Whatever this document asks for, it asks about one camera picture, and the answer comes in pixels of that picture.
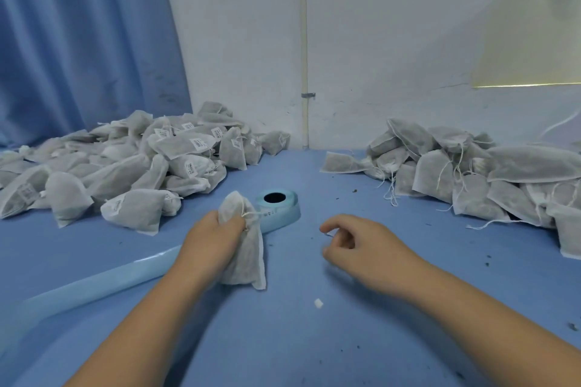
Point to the blue label roll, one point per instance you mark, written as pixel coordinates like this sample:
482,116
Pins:
275,203

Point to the person's left hand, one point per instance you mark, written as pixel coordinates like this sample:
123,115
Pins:
209,251

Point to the white wall pipe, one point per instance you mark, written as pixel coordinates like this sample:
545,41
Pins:
305,37

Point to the person's left forearm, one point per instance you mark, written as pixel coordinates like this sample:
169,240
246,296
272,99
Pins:
132,332

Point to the person's right forearm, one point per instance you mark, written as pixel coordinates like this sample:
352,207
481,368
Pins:
504,332

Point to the pile of unlabelled herb bags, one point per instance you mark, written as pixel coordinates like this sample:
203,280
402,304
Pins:
472,173

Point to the pile of labelled herb bags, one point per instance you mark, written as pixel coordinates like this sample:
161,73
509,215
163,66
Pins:
127,164

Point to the small white paper scrap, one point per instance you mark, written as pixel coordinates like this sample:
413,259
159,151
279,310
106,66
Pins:
319,302

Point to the person's right hand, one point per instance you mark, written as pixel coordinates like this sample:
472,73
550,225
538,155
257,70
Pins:
377,255

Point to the white drawstring pouch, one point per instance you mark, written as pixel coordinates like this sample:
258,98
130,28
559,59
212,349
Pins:
247,246

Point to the blue curtain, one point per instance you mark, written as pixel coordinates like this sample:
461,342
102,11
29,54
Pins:
82,37

